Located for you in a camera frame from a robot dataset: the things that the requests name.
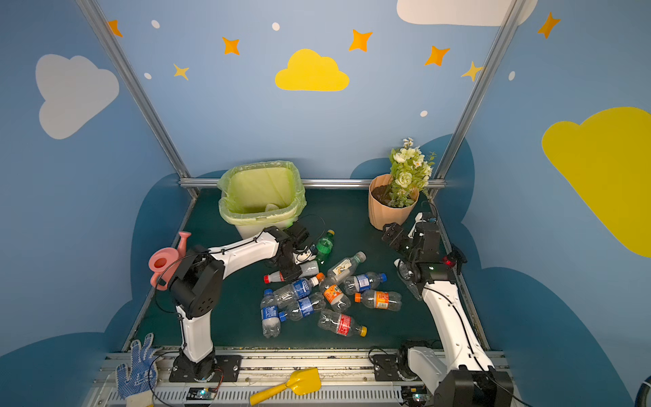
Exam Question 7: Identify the clear bottle blue label upper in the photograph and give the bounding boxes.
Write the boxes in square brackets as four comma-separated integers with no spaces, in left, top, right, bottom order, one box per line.
[273,276,320,309]

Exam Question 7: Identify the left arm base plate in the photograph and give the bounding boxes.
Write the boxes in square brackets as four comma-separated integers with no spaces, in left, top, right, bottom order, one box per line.
[169,353,242,383]

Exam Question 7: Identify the white perforated cable duct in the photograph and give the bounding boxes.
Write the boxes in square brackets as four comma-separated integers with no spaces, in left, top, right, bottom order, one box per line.
[155,385,403,406]

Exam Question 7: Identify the clear bottle orange cap right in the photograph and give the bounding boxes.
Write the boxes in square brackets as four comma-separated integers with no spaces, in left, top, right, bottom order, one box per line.
[354,289,402,312]

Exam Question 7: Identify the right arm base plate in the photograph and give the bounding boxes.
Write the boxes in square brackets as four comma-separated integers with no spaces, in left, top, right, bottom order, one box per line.
[370,353,405,382]

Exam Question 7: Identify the pink plastic watering can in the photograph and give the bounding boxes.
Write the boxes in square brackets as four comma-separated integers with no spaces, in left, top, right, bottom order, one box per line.
[149,232,192,291]

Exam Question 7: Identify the clear bottle blue cap right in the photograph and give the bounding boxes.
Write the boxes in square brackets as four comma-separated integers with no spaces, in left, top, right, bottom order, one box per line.
[342,271,388,295]

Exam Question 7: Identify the clear bottle blue label lower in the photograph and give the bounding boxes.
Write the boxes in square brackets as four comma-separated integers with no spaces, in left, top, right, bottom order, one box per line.
[279,293,327,322]

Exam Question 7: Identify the green bin liner bag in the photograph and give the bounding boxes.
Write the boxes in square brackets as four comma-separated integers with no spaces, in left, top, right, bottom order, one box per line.
[217,159,308,227]

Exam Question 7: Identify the clear bottle blue label left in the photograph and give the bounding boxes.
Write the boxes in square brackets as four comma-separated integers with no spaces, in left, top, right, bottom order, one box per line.
[260,289,281,338]

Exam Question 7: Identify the green plastic bottle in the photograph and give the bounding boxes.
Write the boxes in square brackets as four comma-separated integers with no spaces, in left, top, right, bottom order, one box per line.
[315,230,335,265]

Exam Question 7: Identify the white plastic trash bin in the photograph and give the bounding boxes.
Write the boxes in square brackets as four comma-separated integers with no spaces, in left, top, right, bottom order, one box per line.
[219,160,307,243]

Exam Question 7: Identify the blue white work glove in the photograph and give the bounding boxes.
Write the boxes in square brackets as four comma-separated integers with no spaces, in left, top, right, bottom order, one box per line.
[116,333,158,407]

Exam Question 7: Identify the clear bottle white cap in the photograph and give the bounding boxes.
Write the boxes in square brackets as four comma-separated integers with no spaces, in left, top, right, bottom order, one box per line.
[327,251,366,284]

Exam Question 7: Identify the aluminium rear frame rail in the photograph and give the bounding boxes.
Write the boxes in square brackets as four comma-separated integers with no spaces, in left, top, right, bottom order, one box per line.
[179,176,447,190]

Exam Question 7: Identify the white artificial flowers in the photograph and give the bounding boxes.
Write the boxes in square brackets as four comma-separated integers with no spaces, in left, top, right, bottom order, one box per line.
[388,137,437,208]

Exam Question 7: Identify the clear bottle orange label middle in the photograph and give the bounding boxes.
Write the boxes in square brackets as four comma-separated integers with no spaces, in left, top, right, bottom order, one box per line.
[319,277,352,313]

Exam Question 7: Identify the yellow plastic shovel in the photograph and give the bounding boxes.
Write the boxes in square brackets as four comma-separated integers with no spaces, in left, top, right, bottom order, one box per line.
[249,368,321,406]

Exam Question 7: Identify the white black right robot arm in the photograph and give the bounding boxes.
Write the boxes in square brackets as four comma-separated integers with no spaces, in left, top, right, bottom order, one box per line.
[382,217,515,406]

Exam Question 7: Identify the clear bottle yellow cap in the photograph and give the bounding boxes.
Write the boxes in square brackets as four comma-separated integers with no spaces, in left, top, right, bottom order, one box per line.
[318,310,368,337]

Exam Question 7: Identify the clear bottle near right edge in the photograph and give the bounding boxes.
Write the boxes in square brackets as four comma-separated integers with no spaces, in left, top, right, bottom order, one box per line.
[394,259,423,301]

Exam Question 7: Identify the clear bottle blue label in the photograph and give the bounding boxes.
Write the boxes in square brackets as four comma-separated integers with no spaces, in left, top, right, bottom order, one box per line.
[273,276,320,309]
[279,293,327,322]
[260,289,281,338]

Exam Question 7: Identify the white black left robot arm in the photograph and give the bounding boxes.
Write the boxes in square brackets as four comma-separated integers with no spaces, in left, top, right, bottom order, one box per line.
[167,222,309,383]

